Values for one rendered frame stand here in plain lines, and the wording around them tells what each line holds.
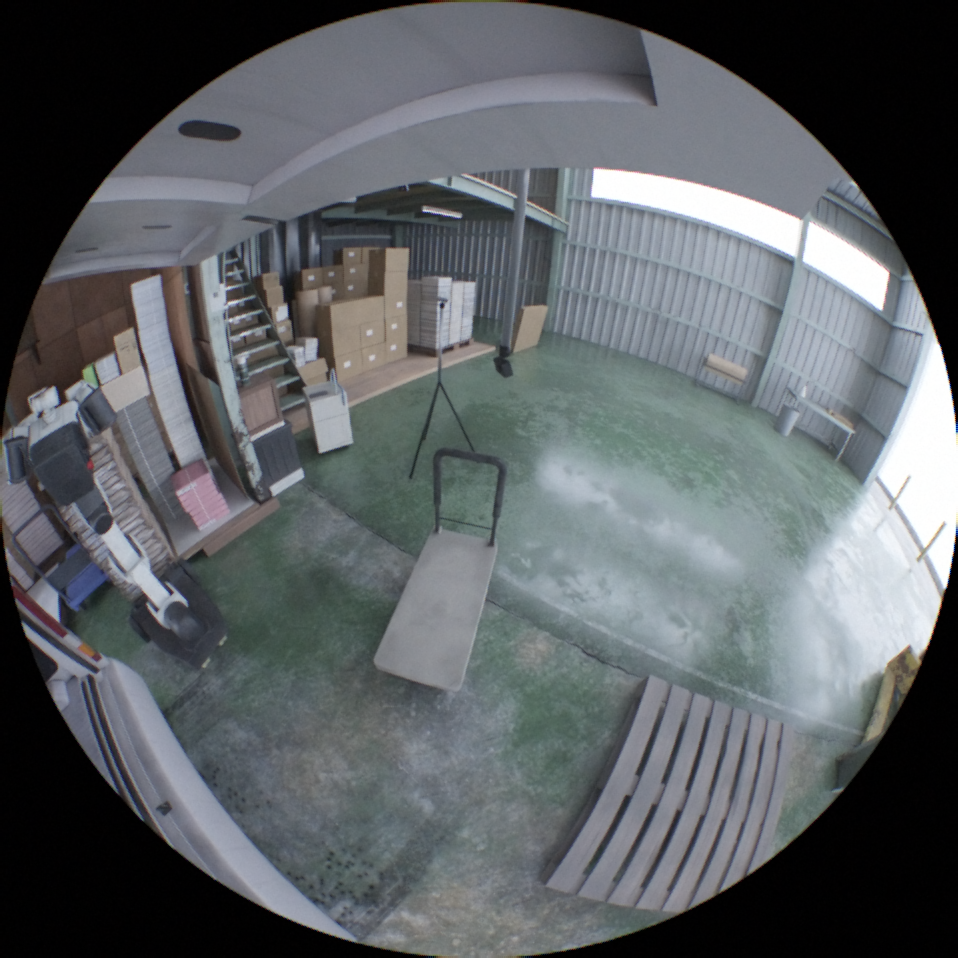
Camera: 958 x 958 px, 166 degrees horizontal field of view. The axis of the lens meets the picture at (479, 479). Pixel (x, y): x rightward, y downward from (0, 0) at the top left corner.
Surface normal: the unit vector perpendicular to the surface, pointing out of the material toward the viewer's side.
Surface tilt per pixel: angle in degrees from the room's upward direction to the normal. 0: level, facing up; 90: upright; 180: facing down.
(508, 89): 74
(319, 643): 0
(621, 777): 0
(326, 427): 90
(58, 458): 114
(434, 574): 0
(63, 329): 90
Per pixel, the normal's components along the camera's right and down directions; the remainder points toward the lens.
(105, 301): 0.84, 0.38
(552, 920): 0.07, -0.79
